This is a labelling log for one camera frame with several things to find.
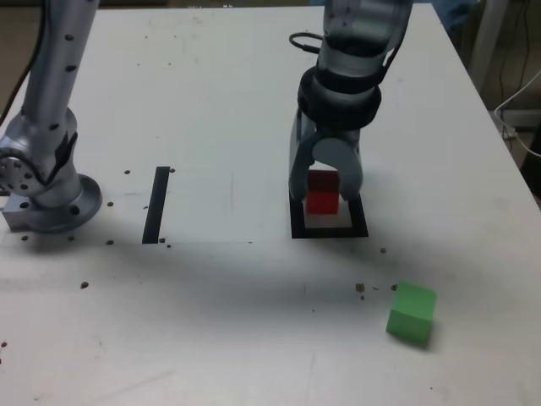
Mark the black tape square outline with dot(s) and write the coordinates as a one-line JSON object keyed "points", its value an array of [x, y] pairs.
{"points": [[329, 233]]}

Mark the person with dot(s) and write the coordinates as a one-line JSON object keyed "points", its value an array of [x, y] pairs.
{"points": [[452, 10]]}

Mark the white post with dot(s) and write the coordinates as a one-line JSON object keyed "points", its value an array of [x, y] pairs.
{"points": [[486, 42]]}

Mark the red cube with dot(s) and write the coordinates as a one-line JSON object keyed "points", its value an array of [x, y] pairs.
{"points": [[321, 203]]}

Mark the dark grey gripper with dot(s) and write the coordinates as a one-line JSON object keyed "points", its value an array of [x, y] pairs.
{"points": [[353, 137]]}

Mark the green cube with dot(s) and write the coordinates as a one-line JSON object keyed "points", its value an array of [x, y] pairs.
{"points": [[410, 315]]}

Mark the white plastic box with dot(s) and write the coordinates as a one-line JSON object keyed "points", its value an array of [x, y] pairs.
{"points": [[524, 118]]}

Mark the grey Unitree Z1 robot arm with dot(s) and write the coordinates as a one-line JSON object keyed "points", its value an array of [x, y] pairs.
{"points": [[50, 84]]}

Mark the black tape strip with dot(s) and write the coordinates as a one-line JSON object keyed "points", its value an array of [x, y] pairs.
{"points": [[155, 207]]}

